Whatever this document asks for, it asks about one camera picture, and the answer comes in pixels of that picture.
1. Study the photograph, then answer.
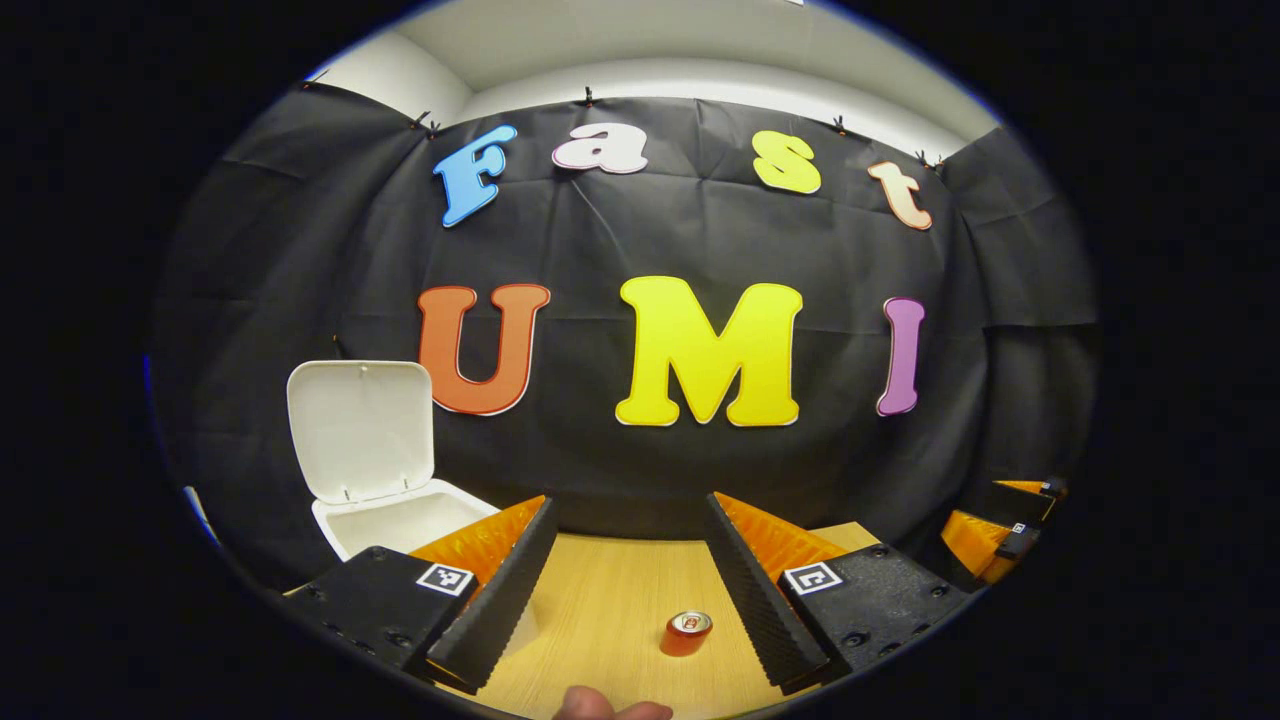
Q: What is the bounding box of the red pop can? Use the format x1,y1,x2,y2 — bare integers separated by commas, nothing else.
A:
660,610,715,658

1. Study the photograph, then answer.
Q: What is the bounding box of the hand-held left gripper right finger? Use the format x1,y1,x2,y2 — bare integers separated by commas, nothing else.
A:
703,490,973,697

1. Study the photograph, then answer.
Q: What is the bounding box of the wooden desktop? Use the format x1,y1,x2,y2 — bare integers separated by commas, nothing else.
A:
445,520,883,720

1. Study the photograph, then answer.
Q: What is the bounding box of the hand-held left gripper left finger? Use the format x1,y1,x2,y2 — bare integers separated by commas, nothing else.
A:
286,493,560,697

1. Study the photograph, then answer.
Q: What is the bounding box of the black backdrop cloth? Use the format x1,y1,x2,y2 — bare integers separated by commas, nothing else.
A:
150,80,1101,591

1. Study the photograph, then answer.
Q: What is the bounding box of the white desktop garbage bin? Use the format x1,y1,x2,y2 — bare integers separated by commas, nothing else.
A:
287,360,546,661

